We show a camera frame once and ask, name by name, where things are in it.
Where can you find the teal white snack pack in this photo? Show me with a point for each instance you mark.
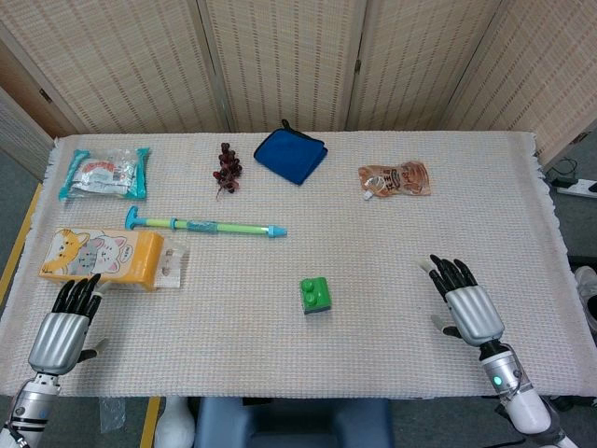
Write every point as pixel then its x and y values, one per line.
pixel 105 175

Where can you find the white robot body shell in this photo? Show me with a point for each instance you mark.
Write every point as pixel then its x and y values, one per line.
pixel 175 424

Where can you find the orange cat tissue pack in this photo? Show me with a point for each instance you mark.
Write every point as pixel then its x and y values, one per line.
pixel 93 256

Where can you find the white woven tablecloth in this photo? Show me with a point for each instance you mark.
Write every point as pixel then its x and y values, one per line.
pixel 289 345

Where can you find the folded blue towel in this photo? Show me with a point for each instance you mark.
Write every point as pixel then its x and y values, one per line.
pixel 289 156

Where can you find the dark red grape bunch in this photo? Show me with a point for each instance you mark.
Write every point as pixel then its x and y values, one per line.
pixel 228 168

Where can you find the clear plastic bag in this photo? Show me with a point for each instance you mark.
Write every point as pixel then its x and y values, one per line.
pixel 112 413

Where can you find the white grey shoe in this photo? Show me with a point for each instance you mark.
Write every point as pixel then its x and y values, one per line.
pixel 587 298

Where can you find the green blue water pump toy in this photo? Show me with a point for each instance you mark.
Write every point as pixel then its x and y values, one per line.
pixel 210 227

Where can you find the white power strip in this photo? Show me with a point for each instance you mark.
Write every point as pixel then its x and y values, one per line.
pixel 578 188

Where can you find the brown snack pouch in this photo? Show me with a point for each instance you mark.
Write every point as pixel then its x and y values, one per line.
pixel 396 179

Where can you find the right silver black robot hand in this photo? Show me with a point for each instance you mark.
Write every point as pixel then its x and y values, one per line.
pixel 473 310

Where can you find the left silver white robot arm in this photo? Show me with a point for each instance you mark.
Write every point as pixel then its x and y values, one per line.
pixel 30 406

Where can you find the green toy block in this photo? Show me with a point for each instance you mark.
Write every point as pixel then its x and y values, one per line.
pixel 315 291

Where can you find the beige woven folding screen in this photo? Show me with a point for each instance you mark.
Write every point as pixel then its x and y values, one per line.
pixel 289 70

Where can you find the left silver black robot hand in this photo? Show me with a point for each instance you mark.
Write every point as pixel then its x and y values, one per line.
pixel 53 338

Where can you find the dark metal screen hinge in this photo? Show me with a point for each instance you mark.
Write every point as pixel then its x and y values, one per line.
pixel 359 65
pixel 45 94

